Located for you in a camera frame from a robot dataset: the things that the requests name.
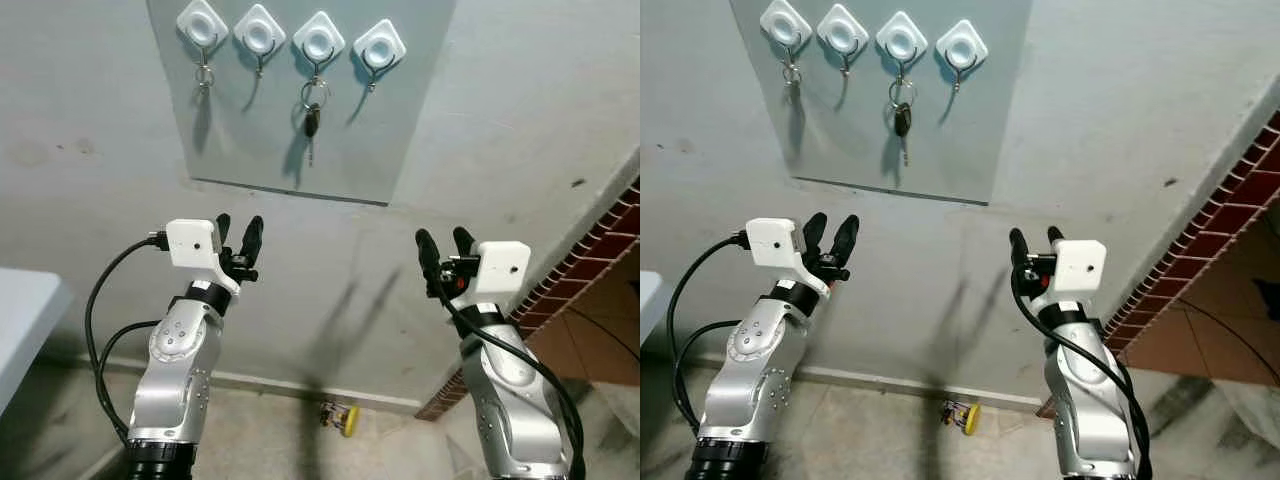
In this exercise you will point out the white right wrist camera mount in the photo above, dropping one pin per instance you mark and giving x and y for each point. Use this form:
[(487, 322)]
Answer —
[(1080, 268), (505, 268)]

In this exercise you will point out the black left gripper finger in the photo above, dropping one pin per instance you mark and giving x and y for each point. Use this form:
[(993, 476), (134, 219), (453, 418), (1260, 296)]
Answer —
[(816, 232), (224, 232), (252, 236), (846, 238)]

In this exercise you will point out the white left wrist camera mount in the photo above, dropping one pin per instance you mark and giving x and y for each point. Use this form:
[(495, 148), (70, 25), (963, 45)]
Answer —
[(772, 243), (192, 243)]

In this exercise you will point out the grey hook board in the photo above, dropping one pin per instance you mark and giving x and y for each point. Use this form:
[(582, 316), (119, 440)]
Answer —
[(835, 140), (250, 140)]

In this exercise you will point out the white diamond wall hook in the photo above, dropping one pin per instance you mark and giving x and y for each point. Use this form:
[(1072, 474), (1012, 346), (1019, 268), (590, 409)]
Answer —
[(842, 30), (379, 45), (902, 40), (203, 24), (259, 30), (785, 24), (962, 45), (319, 40)]

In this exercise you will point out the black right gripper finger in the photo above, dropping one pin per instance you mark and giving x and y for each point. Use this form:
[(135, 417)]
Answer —
[(464, 243), (1055, 238), (1019, 250), (430, 252)]

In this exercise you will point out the white table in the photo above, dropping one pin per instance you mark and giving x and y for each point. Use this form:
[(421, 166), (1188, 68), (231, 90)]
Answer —
[(25, 320), (650, 300)]

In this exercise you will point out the small yellow floor toy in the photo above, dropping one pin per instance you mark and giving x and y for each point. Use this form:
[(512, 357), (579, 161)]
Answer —
[(972, 418), (349, 420)]

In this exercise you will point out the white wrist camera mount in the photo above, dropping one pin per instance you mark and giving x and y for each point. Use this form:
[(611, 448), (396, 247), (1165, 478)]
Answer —
[(1080, 268), (505, 268), (192, 243), (772, 243)]

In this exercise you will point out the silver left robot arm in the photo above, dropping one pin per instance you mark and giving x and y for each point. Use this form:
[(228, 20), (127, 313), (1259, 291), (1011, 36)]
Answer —
[(745, 380), (175, 370)]

